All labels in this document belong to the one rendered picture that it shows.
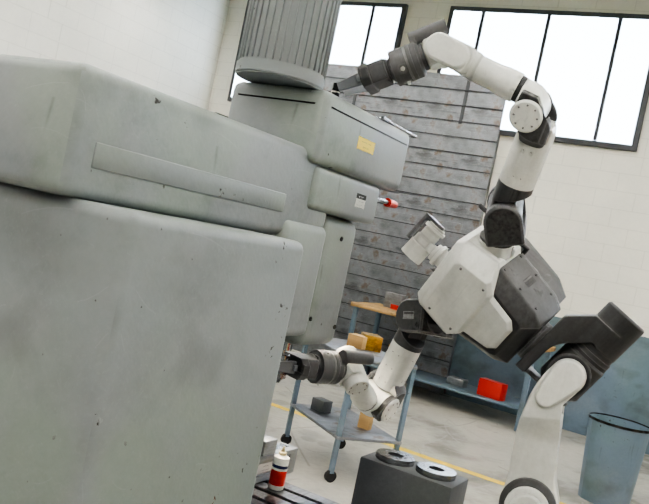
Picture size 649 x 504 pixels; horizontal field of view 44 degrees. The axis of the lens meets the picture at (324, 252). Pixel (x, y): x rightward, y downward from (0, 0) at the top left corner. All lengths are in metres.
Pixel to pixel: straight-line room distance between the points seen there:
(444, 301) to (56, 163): 1.20
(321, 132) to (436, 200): 8.17
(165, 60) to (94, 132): 9.99
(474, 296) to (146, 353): 1.05
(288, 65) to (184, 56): 9.81
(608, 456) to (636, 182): 3.79
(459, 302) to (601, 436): 4.54
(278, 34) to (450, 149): 8.26
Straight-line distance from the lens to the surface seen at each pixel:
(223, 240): 1.35
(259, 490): 2.10
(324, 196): 1.82
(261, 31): 1.76
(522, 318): 2.08
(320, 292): 1.93
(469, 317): 2.12
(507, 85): 1.95
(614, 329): 2.12
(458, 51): 1.95
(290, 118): 1.79
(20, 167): 1.31
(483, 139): 9.84
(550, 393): 2.11
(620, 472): 6.62
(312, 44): 1.77
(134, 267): 1.20
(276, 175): 1.66
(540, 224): 9.57
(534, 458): 2.18
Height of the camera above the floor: 1.59
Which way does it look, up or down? 1 degrees down
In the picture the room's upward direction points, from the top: 12 degrees clockwise
